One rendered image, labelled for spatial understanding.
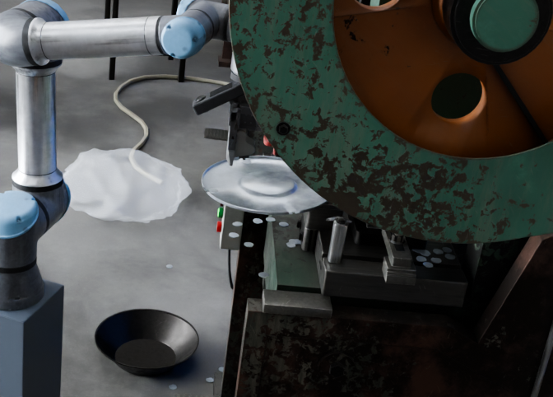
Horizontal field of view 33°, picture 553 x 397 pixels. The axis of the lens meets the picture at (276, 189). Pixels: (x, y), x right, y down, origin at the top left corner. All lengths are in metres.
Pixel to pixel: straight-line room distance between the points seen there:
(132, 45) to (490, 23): 0.73
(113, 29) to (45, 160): 0.44
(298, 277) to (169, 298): 1.14
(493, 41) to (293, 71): 0.31
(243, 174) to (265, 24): 0.71
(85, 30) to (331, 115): 0.60
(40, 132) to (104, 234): 1.32
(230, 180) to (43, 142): 0.43
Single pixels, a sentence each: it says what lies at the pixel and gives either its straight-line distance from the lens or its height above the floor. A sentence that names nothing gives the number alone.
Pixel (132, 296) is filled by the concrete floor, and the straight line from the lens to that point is 3.11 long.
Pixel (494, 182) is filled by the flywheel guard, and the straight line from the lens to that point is 1.63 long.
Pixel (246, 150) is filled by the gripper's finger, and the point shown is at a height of 0.87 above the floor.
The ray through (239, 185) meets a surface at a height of 0.78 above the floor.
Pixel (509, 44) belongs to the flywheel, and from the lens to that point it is 1.48.
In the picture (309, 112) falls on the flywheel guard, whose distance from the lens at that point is 1.52.
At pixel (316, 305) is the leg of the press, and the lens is 1.94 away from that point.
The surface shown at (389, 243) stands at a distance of 1.98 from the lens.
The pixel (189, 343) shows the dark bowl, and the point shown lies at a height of 0.04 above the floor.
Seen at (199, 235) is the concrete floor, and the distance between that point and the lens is 3.50.
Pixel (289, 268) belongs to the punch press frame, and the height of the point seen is 0.64.
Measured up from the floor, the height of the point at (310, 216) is 0.74.
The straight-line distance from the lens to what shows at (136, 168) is 3.53.
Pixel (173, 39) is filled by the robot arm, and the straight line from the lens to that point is 1.82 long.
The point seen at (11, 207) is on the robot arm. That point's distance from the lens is 2.14.
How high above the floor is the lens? 1.65
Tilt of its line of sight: 25 degrees down
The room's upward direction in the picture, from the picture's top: 8 degrees clockwise
